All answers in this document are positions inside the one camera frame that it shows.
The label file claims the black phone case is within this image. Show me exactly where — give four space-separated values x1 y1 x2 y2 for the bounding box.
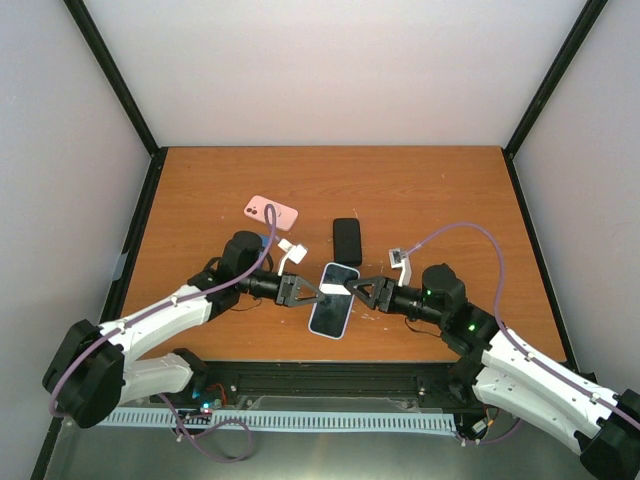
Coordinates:
333 218 363 267

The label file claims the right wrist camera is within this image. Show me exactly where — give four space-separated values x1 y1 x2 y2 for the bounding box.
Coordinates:
389 248 412 286

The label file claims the dark red-edged phone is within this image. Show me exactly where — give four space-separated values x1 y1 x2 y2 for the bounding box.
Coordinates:
308 262 360 340

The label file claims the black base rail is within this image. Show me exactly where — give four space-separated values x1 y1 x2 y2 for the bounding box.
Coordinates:
168 361 484 414

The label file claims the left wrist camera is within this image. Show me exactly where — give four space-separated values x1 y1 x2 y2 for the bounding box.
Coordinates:
277 238 308 276

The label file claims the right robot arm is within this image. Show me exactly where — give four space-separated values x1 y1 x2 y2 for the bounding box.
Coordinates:
346 264 639 479

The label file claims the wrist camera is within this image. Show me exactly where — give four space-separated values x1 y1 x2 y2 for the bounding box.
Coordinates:
389 248 412 286
277 238 308 276

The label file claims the black frame post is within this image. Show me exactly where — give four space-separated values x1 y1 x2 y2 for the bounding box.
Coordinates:
63 0 160 156
503 0 609 154

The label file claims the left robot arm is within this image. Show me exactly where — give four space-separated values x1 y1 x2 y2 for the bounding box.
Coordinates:
42 231 325 428

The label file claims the light blue phone case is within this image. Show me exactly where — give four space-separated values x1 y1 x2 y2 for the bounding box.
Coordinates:
307 261 362 341

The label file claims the light blue cable duct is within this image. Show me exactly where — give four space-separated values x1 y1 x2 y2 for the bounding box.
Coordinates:
101 407 456 436

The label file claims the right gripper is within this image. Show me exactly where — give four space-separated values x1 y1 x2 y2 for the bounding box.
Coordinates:
347 275 446 326

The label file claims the pink phone case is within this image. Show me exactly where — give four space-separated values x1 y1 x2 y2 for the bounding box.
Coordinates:
243 195 299 232

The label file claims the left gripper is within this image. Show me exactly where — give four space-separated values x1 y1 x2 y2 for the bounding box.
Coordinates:
239 268 326 307

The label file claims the right black frame post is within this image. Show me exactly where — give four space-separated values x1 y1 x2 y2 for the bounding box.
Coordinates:
503 0 609 154

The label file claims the left black frame post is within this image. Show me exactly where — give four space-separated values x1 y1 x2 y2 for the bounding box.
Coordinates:
63 0 160 156

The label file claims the blue phone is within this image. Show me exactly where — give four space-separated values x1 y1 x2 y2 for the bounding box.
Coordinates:
259 235 279 248

